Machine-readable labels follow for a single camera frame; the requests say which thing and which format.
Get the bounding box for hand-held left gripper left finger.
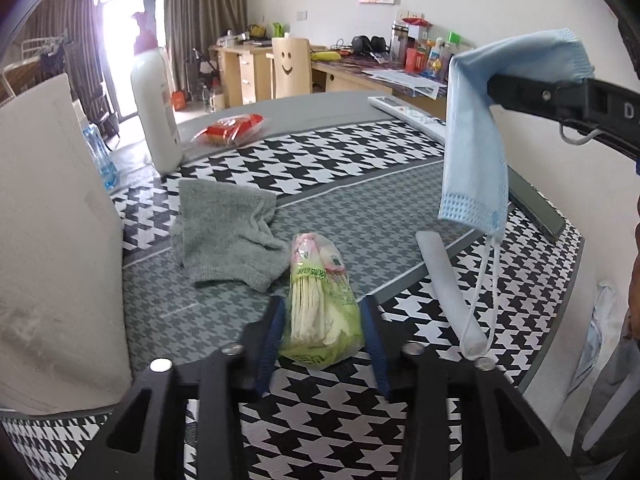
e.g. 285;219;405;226
65;296;287;480

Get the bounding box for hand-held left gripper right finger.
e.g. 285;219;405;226
360;295;581;480

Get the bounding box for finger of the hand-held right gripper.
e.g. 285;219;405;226
487;74;599;126

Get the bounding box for green plastic packet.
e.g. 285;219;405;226
277;232;366;371

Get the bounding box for grey foam tube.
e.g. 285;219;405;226
416;230;488;356

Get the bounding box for blue face mask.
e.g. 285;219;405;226
437;28;597;359

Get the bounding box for grey knitted cloth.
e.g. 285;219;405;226
170;178;292;292

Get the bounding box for white foam box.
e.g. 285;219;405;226
0;72;132;416

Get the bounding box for person's right forearm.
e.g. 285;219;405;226
627;220;640;341

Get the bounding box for white spray bottle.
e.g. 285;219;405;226
427;37;446;73

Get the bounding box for black smartphone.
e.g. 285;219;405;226
507;167;568;243

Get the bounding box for printed paper sheets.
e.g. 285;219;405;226
362;68;441;98

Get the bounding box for white remote control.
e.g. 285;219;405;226
368;95;446;141

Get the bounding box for steel thermos flask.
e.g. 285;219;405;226
391;21;408;61

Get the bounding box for black headphones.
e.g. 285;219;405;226
351;35;388;56

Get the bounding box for houndstooth table mat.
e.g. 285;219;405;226
0;119;584;480

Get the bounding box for wooden desk with patterned cover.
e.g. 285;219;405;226
311;57;448;121

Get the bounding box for red snack packet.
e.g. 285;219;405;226
192;114;266;148

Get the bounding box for blue water bottle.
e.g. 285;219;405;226
82;122;120;191

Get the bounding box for wooden smiley chair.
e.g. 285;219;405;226
271;36;313;98

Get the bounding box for white pump lotion bottle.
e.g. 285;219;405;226
130;11;183;173

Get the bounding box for wooden desk with drawers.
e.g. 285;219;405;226
209;40;326;108

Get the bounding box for black folded trolley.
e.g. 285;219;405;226
190;47;221;96

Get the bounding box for brown curtain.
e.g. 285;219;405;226
20;0;108;126
165;0;248;92

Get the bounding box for purple hanging clothes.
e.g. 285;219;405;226
40;42;68;69

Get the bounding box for grey metal bunk bed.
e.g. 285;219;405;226
0;35;68;106

